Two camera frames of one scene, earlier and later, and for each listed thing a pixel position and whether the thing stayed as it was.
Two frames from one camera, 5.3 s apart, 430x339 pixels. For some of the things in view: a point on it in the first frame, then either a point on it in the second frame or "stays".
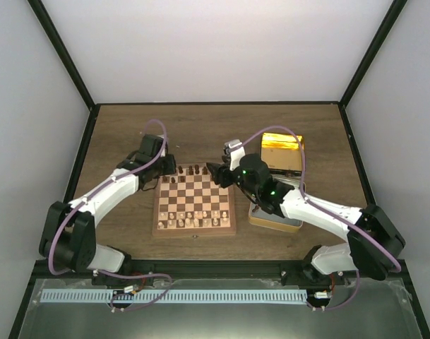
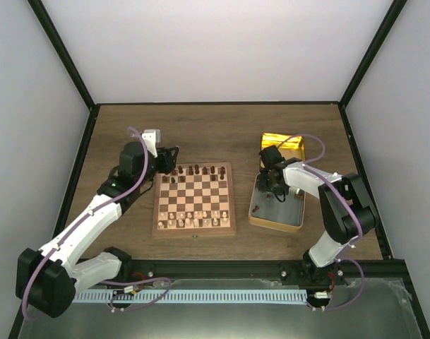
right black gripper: x=222 y=173 -> x=263 y=188
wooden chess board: x=190 y=203 stays
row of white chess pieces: x=196 y=219 stays
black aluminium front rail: x=208 y=270 stays
